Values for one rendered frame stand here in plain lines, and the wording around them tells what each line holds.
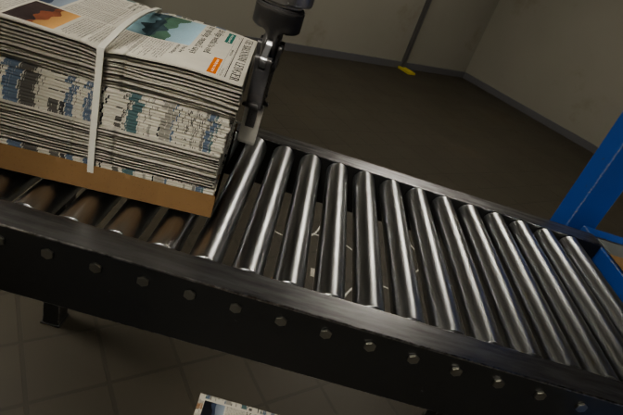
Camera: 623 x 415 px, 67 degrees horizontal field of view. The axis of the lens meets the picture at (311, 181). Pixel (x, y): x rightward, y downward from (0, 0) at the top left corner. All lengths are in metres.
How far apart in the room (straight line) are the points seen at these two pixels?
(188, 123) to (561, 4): 5.97
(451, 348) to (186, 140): 0.48
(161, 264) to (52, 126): 0.25
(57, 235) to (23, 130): 0.16
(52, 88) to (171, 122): 0.16
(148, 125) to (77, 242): 0.18
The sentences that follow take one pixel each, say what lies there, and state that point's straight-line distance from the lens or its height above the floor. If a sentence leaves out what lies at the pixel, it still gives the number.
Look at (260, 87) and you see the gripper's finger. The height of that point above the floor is 1.01.
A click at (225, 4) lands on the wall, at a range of 4.73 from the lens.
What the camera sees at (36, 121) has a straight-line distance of 0.77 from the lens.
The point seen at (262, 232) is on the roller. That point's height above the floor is 0.80.
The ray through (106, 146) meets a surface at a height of 0.89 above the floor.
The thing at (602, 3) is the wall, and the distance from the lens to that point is 6.25.
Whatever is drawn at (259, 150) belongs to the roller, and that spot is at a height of 0.80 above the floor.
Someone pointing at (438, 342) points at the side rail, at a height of 0.80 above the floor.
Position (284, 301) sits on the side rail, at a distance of 0.67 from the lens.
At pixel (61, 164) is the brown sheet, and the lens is 0.79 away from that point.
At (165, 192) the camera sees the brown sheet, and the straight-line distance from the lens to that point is 0.75.
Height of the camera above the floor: 1.25
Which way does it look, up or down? 28 degrees down
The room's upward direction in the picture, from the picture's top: 20 degrees clockwise
